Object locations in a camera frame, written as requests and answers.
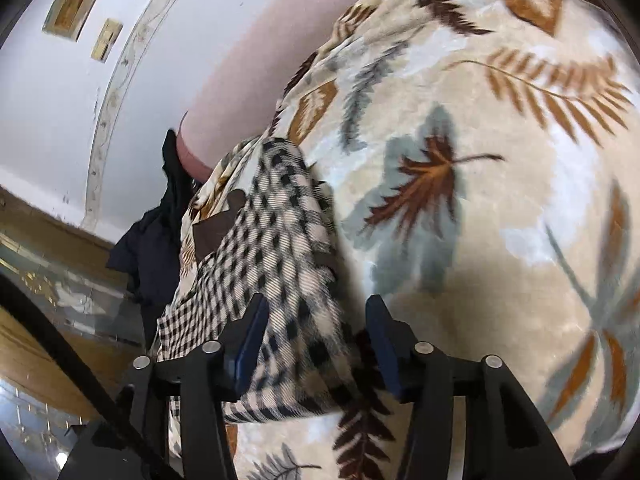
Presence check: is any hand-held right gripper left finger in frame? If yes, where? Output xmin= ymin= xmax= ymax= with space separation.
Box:
xmin=115 ymin=294 xmax=271 ymax=480

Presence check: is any patterned glass door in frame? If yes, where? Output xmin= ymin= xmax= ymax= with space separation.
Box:
xmin=0 ymin=232 xmax=146 ymax=461

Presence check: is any black beige checked jacket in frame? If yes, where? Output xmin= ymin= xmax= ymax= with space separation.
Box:
xmin=157 ymin=137 xmax=371 ymax=423

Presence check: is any small gold wall plate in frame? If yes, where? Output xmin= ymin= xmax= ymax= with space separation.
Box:
xmin=91 ymin=17 xmax=123 ymax=63

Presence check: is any large gold wall plate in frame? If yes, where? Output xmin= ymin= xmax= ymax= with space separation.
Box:
xmin=42 ymin=0 xmax=113 ymax=42

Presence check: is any leaf print blanket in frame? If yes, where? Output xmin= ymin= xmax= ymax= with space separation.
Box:
xmin=170 ymin=0 xmax=640 ymax=480

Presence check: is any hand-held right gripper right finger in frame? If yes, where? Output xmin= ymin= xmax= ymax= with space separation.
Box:
xmin=365 ymin=295 xmax=576 ymax=480

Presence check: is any black garment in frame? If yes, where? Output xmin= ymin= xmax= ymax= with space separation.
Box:
xmin=106 ymin=129 xmax=201 ymax=341

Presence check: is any black cable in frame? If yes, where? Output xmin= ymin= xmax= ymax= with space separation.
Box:
xmin=0 ymin=275 xmax=171 ymax=480

